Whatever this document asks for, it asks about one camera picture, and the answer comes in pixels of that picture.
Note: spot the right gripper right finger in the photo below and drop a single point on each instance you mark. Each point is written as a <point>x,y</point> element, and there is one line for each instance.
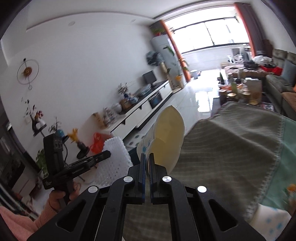
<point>196,213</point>

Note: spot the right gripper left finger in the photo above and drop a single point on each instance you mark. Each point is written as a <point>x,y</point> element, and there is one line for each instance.
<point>97,214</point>

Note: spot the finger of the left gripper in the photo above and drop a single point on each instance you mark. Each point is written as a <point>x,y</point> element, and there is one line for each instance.
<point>84,165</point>

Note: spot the cream paper plate piece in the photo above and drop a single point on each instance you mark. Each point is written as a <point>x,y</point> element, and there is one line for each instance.
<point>164,139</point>

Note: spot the pink left sleeve forearm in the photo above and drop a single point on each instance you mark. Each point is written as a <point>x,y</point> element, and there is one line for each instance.
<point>22,227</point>

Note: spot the left hand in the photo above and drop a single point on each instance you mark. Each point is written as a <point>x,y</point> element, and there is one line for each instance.
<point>56,197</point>

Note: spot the orange plastic bag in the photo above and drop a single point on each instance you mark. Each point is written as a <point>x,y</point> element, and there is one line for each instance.
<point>98,142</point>

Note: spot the patterned grey green table cloth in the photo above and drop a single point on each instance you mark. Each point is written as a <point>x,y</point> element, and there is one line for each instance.
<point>245,155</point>

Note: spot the white black tv cabinet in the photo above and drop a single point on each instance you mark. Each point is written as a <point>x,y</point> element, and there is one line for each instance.
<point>138,113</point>

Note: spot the vase with flowers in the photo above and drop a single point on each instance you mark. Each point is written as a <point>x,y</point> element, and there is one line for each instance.
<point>123,91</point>

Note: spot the small black monitor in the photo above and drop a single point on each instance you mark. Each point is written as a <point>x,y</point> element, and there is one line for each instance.
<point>149,78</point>

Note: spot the cluttered coffee table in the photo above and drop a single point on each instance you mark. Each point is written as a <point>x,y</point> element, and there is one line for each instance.
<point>245,90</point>

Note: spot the potted plant by window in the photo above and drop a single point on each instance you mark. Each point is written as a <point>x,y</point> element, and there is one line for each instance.
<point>179,68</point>

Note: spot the green sofa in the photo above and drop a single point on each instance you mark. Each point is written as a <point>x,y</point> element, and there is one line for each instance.
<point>281,88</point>

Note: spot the white standing air conditioner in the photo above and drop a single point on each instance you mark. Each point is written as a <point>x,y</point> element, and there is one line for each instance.
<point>163,45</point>

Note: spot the orange curtain left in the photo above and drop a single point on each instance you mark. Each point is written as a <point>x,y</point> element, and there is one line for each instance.
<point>186,73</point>

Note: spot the grey orange curtain right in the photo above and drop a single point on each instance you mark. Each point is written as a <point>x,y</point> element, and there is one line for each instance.
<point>253,27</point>

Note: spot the round wall clock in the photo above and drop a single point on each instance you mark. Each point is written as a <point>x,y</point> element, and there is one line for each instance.
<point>28,72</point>

